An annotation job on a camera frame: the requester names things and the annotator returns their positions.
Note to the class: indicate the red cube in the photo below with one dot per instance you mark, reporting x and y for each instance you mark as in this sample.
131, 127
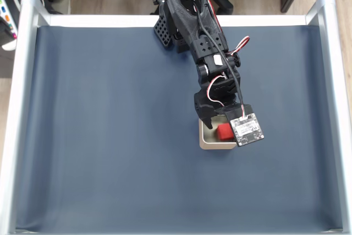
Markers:
224, 131

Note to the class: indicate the square metal tin container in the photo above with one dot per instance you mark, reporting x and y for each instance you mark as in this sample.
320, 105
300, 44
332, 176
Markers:
217, 145

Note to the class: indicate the blue-grey table mat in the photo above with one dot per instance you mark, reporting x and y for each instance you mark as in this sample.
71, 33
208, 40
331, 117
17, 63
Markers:
110, 136

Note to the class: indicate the white device with coloured buttons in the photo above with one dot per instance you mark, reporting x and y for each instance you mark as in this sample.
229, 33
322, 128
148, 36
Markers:
5, 12

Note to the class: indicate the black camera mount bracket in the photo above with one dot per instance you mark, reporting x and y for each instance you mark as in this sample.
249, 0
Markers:
233, 111

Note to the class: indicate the camera circuit board module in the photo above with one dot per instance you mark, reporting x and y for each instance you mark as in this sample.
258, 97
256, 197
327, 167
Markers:
247, 130

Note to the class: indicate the silver aluminium table frame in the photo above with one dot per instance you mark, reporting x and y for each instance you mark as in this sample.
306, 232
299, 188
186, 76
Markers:
24, 53

